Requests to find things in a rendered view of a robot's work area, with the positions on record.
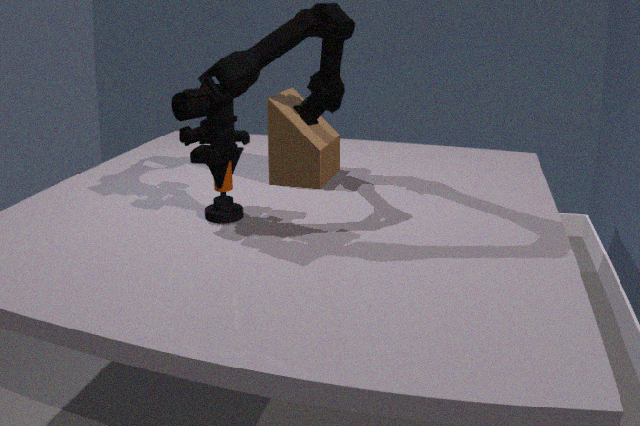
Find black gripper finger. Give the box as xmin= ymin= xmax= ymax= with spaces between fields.
xmin=206 ymin=157 xmax=230 ymax=188
xmin=224 ymin=147 xmax=244 ymax=174

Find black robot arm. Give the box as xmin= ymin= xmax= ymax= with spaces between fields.
xmin=171 ymin=3 xmax=356 ymax=146

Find orange cylinder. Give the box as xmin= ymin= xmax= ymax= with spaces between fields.
xmin=214 ymin=160 xmax=233 ymax=192

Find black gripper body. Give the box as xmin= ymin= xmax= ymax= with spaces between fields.
xmin=190 ymin=112 xmax=250 ymax=164

